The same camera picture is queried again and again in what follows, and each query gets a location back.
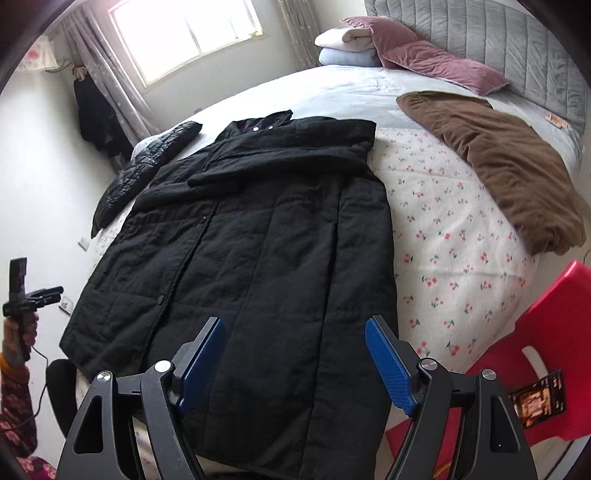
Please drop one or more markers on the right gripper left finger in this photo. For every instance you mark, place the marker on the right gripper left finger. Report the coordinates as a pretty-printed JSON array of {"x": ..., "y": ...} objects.
[{"x": 101, "y": 443}]

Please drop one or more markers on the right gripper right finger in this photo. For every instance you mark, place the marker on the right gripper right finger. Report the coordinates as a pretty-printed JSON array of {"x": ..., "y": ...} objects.
[{"x": 490, "y": 443}]

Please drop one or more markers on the black long coat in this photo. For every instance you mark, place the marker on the black long coat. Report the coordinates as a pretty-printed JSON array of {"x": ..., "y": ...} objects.
[{"x": 280, "y": 229}]

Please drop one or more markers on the left forearm patterned sleeve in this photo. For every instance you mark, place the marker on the left forearm patterned sleeve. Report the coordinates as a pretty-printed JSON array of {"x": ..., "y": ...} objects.
[{"x": 18, "y": 429}]

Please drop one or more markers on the dark clothes hanging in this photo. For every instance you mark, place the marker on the dark clothes hanging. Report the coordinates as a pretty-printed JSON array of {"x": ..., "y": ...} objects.
[{"x": 98, "y": 122}]

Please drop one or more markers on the left hand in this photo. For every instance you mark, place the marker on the left hand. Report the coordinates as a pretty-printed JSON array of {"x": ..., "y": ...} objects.
[{"x": 18, "y": 338}]

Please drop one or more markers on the cherry print bed sheet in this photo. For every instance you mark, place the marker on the cherry print bed sheet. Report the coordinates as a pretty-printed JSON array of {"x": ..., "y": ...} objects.
[{"x": 459, "y": 265}]

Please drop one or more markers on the black quilted puffer jacket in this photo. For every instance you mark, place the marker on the black quilted puffer jacket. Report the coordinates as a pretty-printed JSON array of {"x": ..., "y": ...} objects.
[{"x": 140, "y": 171}]

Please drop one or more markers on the red plastic stool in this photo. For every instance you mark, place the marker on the red plastic stool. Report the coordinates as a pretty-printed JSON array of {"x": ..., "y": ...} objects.
[{"x": 544, "y": 364}]

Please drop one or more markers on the brown garment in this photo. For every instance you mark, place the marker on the brown garment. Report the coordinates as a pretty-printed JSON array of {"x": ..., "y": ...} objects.
[{"x": 523, "y": 173}]

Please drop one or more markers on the grey curtain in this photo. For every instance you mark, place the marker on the grey curtain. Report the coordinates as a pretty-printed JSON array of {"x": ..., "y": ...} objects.
[{"x": 90, "y": 49}]

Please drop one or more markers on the window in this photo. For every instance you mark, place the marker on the window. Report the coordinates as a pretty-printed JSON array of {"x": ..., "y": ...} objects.
[{"x": 160, "y": 37}]

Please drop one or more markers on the pink velvet pillow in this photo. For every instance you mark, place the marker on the pink velvet pillow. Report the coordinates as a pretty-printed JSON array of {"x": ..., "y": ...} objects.
[{"x": 398, "y": 46}]

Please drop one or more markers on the folded white blue blankets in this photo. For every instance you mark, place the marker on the folded white blue blankets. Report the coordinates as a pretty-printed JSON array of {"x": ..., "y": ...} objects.
[{"x": 347, "y": 47}]

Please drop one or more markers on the grey padded headboard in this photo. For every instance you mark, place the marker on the grey padded headboard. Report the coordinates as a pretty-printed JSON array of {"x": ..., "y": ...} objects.
[{"x": 516, "y": 44}]

